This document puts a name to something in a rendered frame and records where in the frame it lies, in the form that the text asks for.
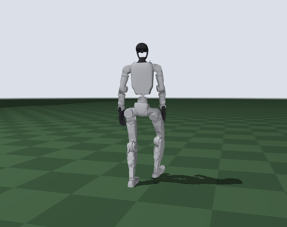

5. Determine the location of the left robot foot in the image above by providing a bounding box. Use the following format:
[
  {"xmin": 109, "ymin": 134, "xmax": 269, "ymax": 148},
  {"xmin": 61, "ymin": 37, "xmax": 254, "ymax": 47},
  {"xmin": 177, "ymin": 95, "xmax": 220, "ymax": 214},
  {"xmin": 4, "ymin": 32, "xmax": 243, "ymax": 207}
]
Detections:
[{"xmin": 128, "ymin": 177, "xmax": 139, "ymax": 187}]

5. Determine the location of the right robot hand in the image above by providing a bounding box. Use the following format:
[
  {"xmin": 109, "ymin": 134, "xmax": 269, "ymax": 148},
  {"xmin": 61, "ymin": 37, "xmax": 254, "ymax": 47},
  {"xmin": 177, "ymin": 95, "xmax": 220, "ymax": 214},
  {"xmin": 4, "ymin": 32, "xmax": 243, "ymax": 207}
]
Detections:
[{"xmin": 160, "ymin": 106, "xmax": 166, "ymax": 122}]

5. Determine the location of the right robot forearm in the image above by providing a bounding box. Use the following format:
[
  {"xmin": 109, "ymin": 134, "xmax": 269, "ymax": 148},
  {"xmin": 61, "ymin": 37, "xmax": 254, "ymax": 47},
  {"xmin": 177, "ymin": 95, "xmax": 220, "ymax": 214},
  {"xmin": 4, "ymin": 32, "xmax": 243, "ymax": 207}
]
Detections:
[{"xmin": 158, "ymin": 90, "xmax": 166, "ymax": 109}]

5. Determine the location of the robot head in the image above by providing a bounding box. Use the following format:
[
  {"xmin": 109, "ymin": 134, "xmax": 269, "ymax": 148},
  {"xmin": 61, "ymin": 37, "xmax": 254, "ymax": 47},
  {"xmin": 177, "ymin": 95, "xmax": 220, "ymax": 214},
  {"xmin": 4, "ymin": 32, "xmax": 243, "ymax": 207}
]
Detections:
[{"xmin": 136, "ymin": 43, "xmax": 148, "ymax": 63}]

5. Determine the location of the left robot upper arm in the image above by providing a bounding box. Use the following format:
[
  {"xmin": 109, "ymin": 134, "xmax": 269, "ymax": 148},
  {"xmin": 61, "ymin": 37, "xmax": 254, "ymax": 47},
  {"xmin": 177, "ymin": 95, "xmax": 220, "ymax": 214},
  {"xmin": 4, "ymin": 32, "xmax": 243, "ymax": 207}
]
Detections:
[{"xmin": 119, "ymin": 65, "xmax": 131, "ymax": 93}]

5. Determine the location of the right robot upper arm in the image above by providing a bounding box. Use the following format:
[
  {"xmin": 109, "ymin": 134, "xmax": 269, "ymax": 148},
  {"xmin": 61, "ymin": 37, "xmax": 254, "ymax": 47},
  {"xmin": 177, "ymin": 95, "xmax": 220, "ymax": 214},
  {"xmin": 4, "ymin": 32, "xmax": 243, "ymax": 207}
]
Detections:
[{"xmin": 152, "ymin": 64, "xmax": 165, "ymax": 92}]

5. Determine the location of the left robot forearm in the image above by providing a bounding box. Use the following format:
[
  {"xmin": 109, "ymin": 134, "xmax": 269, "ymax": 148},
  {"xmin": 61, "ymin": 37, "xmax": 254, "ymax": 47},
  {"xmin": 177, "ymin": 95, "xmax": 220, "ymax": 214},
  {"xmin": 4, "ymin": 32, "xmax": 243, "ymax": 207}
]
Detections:
[{"xmin": 118, "ymin": 91, "xmax": 125, "ymax": 111}]

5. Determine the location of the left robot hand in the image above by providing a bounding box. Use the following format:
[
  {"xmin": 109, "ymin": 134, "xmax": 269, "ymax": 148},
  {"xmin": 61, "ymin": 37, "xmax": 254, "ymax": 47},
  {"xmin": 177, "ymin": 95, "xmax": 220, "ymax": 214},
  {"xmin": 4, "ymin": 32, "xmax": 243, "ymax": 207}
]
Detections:
[{"xmin": 118, "ymin": 107, "xmax": 126, "ymax": 126}]

